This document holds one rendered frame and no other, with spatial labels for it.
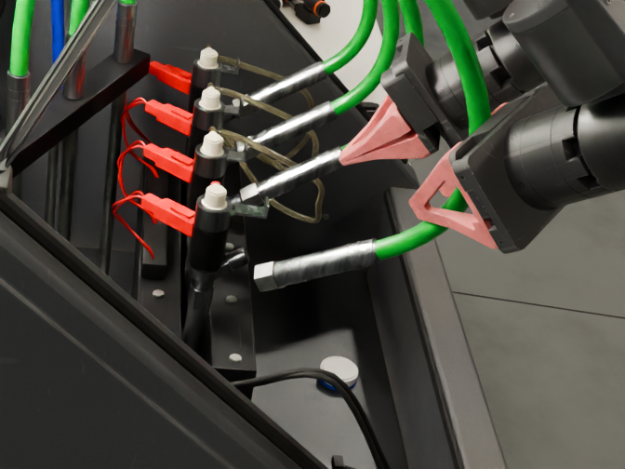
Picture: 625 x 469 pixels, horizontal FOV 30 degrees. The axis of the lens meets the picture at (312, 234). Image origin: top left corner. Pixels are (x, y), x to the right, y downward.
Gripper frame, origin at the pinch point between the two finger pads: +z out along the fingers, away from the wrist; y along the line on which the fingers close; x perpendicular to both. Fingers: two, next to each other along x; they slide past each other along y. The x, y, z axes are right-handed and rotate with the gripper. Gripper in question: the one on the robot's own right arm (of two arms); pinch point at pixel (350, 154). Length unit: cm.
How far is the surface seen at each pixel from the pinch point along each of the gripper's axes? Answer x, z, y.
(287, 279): 15.2, 3.6, -0.3
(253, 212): 4.9, 7.5, 1.7
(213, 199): 6.1, 8.9, 4.7
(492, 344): -136, 54, -105
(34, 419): 42.0, 4.7, 11.4
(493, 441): 6.9, 2.8, -25.9
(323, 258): 15.3, 0.3, -0.1
